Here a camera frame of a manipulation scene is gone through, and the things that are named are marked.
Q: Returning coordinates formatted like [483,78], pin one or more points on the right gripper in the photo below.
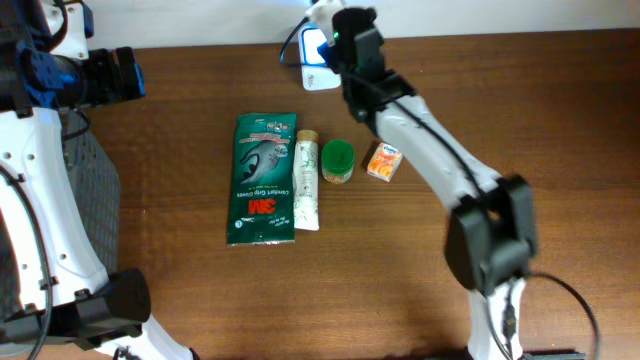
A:
[341,53]

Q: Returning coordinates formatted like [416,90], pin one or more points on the green lid jar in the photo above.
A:
[337,161]

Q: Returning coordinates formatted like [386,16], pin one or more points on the orange small box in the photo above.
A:
[384,162]

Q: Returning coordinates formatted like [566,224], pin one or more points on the white cream tube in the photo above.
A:
[305,175]

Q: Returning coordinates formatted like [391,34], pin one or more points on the green 3M gloves packet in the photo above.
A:
[262,195]

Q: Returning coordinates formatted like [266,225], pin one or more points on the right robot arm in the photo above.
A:
[491,236]

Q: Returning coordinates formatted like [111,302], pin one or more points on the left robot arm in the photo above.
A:
[46,64]

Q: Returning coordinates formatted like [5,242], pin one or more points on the white barcode scanner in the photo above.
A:
[316,76]

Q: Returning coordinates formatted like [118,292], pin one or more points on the grey plastic basket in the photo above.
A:
[60,204]

